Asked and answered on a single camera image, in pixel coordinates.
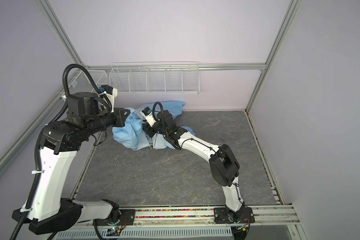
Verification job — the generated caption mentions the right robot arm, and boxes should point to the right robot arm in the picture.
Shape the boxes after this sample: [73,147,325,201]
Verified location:
[141,102,255,225]

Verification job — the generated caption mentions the long white wire basket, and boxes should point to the long white wire basket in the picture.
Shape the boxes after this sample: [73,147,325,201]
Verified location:
[109,62,200,94]

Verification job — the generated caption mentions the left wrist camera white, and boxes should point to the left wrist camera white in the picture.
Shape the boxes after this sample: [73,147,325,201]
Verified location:
[99,85,118,105]

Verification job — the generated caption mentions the white vented cable duct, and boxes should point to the white vented cable duct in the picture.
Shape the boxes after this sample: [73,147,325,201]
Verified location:
[57,226,233,240]

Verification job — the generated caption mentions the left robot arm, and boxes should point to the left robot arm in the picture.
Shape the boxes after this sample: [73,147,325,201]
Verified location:
[11,64,130,240]

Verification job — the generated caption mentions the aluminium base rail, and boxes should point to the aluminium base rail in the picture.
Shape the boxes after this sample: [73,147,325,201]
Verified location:
[95,205,302,232]

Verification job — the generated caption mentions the small white mesh basket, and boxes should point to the small white mesh basket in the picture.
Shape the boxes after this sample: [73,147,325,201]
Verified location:
[68,70,110,94]

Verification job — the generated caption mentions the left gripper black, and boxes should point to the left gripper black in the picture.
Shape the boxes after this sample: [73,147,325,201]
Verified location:
[85,107,131,136]

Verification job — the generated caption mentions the light blue zip jacket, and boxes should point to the light blue zip jacket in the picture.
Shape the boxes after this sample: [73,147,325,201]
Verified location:
[112,101,186,151]

